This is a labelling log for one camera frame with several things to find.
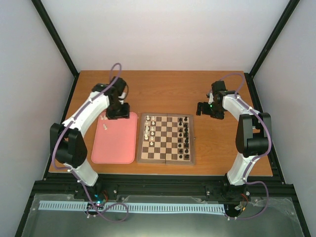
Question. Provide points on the pink plastic tray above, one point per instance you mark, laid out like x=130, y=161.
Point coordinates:
x=116, y=145

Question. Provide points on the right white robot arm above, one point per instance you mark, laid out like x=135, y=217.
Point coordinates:
x=254, y=129

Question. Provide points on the light blue cable duct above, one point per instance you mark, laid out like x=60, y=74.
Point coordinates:
x=139, y=208

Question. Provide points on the wooden chess board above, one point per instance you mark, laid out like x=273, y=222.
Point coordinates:
x=171, y=144

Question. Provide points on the black aluminium frame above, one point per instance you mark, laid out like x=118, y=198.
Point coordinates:
x=163, y=185

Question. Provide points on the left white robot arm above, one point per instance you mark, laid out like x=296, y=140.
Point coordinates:
x=67, y=144

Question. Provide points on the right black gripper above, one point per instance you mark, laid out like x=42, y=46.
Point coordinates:
x=219, y=115

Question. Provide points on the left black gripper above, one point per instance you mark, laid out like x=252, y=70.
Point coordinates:
x=125, y=115

